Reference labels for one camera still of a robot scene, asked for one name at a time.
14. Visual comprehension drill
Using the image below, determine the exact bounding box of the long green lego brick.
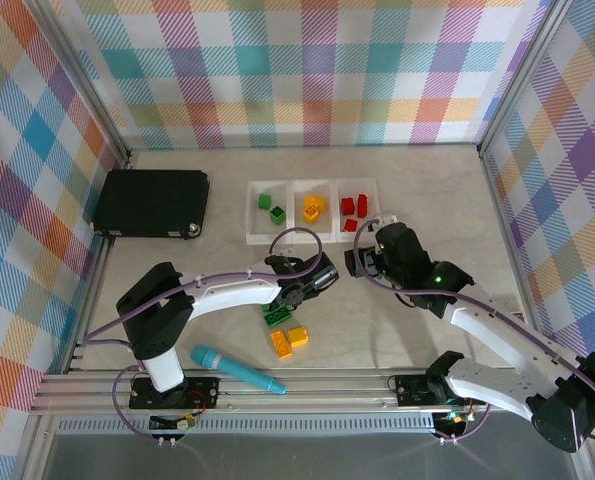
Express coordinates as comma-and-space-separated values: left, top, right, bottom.
265, 308, 298, 327

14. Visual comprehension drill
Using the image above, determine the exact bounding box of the white plastic container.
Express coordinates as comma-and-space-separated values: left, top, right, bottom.
245, 179, 296, 246
335, 177, 380, 244
290, 178, 340, 245

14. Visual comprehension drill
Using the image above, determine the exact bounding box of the long orange lego brick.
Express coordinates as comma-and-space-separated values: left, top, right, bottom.
269, 329, 294, 360

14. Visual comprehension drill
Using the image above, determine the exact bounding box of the teal marker pen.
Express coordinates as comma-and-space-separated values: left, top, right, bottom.
190, 343, 288, 396

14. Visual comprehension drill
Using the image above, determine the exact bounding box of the small circuit board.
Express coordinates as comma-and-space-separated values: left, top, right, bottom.
149, 413, 198, 432
432, 412, 473, 431

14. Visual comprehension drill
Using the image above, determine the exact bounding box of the black hard case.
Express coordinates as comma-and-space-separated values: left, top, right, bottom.
90, 168, 212, 240

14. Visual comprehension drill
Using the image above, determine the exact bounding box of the wide aluminium base rail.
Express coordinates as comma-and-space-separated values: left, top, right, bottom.
29, 367, 584, 416

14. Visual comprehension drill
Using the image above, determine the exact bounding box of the aluminium side rail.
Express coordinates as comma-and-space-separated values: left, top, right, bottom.
66, 234, 116, 374
478, 149, 551, 370

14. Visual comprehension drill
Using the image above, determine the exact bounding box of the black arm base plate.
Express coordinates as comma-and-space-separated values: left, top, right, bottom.
129, 375, 221, 411
394, 373, 488, 407

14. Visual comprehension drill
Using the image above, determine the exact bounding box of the perforated metal cable duct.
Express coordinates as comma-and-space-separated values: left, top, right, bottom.
56, 417, 438, 437

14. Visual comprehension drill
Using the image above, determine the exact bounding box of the aluminium frame post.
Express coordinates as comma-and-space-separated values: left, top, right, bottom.
35, 0, 137, 169
476, 0, 581, 160

